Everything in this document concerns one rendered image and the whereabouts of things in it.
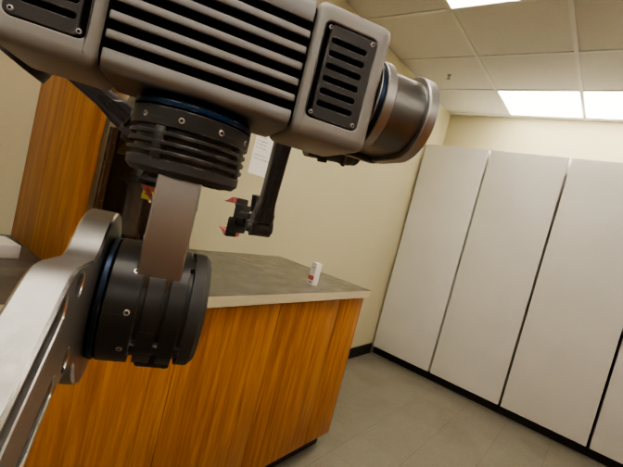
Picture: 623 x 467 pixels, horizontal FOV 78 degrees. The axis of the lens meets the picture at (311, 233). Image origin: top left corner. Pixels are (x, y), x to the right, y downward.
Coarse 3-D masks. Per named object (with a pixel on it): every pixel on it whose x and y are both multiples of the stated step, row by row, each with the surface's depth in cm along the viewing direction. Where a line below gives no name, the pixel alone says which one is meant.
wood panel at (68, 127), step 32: (64, 96) 120; (32, 128) 135; (64, 128) 118; (96, 128) 107; (32, 160) 132; (64, 160) 115; (96, 160) 108; (32, 192) 129; (64, 192) 113; (32, 224) 126; (64, 224) 110
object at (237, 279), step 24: (0, 264) 105; (24, 264) 110; (216, 264) 176; (240, 264) 190; (264, 264) 207; (288, 264) 228; (0, 288) 89; (216, 288) 135; (240, 288) 144; (264, 288) 153; (288, 288) 164; (312, 288) 176; (336, 288) 190; (360, 288) 207
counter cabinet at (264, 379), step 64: (256, 320) 148; (320, 320) 183; (128, 384) 112; (192, 384) 131; (256, 384) 157; (320, 384) 197; (64, 448) 102; (128, 448) 117; (192, 448) 138; (256, 448) 168
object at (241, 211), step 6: (240, 204) 137; (240, 210) 137; (246, 210) 139; (234, 216) 135; (240, 216) 134; (246, 216) 133; (234, 222) 136; (240, 222) 134; (234, 228) 136; (240, 228) 139
